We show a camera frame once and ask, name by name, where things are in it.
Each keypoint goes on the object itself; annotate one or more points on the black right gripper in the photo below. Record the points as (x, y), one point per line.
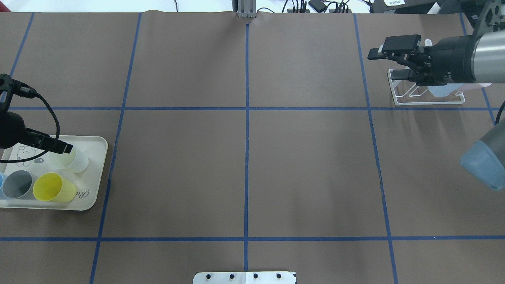
(451, 59)

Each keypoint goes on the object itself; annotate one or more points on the yellow plastic cup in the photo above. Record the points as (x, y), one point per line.
(52, 187)

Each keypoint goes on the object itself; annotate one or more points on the blue plastic cup front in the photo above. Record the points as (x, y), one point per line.
(444, 91)

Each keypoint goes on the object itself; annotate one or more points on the aluminium frame post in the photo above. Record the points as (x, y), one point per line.
(244, 8)

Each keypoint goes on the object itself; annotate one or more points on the pale green plastic cup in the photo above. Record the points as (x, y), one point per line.
(75, 162)

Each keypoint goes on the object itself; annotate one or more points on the cream serving tray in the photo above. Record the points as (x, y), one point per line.
(87, 182)

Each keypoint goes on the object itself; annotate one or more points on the white wire cup rack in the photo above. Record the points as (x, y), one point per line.
(407, 93)

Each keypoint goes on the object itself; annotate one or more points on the pink plastic cup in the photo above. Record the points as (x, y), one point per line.
(472, 86)

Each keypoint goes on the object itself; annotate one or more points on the grey plastic cup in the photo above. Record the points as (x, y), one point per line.
(19, 185)

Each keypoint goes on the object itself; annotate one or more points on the light blue cup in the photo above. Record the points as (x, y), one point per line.
(2, 181)

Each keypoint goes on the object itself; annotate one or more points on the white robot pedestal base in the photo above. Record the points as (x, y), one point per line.
(246, 277)

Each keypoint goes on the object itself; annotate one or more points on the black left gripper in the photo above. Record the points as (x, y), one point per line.
(11, 129)

